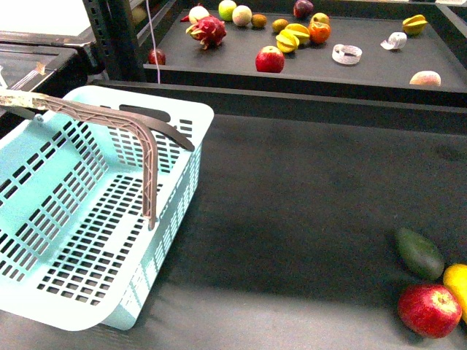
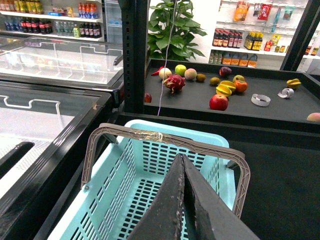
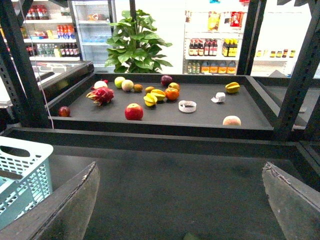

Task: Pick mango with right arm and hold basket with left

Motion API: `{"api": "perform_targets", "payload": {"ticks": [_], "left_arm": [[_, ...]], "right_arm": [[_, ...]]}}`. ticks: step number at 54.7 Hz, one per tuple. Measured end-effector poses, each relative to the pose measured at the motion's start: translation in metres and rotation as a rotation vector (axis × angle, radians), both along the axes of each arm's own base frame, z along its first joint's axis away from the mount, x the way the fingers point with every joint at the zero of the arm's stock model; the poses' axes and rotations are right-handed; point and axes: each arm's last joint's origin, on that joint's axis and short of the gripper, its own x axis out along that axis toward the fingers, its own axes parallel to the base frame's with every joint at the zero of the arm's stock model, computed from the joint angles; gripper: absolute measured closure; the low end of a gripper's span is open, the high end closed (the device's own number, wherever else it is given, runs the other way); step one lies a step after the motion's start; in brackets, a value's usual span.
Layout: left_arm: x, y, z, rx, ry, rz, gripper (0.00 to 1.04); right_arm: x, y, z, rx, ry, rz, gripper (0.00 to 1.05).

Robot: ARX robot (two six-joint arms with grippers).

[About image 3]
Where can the green apple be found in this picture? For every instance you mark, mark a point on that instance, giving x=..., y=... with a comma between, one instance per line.
x=118, y=81

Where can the glass door refrigerator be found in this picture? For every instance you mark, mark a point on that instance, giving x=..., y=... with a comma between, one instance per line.
x=92, y=20

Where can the pink dragon fruit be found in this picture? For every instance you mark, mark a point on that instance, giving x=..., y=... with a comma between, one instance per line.
x=101, y=95

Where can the left store drink shelf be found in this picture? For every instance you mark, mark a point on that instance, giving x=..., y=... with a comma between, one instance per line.
x=47, y=27

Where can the green potted plant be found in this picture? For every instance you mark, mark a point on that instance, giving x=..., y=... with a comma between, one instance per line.
x=135, y=46

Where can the white round fruit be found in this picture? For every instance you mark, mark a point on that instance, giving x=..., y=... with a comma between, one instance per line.
x=100, y=84

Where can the pale peach front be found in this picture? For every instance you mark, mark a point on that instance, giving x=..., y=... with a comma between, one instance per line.
x=232, y=120

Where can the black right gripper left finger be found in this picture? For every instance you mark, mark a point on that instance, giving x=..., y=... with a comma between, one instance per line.
x=63, y=215

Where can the yellow star fruit front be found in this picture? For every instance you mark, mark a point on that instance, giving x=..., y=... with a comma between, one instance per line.
x=150, y=100

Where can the brown kiwi right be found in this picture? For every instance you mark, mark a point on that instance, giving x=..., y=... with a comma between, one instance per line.
x=149, y=89

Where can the black shelf post left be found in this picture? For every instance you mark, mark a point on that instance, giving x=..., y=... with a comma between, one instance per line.
x=20, y=81

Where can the red apple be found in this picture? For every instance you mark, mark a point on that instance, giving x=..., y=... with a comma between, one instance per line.
x=134, y=112

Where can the small dark red fruit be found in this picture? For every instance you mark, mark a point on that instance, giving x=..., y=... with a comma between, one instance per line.
x=64, y=111

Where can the black shelf post right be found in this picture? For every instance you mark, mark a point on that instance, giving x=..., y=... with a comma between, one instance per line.
x=302, y=76

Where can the yellow star fruit far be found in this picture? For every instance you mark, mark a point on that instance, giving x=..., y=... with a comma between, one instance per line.
x=232, y=88

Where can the dark purple fruit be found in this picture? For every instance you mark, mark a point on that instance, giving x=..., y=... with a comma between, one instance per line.
x=166, y=80

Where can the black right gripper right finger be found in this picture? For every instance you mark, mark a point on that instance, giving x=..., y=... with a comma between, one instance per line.
x=295, y=205

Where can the brown kiwi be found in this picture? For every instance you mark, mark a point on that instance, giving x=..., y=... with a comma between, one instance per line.
x=149, y=89
x=138, y=88

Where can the right store sauce shelf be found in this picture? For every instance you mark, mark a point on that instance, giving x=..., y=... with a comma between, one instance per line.
x=213, y=36

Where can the orange persimmon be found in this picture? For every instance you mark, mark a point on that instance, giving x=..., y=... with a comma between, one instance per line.
x=172, y=93

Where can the glass top freezer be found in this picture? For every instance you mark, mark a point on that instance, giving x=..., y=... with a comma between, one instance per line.
x=56, y=77

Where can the pale round peach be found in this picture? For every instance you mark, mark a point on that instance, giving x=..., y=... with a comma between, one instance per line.
x=127, y=85

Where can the red yellow mango fruit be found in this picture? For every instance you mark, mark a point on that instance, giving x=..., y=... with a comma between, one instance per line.
x=174, y=85

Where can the yellow star fruit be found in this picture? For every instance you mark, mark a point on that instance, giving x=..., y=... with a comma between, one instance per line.
x=232, y=88
x=159, y=94
x=150, y=100

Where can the light blue plastic basket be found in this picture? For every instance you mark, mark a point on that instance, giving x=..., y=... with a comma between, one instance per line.
x=27, y=163

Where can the yellow star fruit back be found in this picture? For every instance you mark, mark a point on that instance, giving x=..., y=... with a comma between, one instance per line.
x=159, y=94

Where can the brown kiwi left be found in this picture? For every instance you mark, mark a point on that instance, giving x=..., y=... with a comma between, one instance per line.
x=138, y=88

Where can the black display tray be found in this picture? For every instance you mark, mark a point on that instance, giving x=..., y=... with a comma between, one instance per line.
x=192, y=114

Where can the black shelf post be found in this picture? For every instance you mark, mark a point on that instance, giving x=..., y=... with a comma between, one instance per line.
x=20, y=81
x=302, y=76

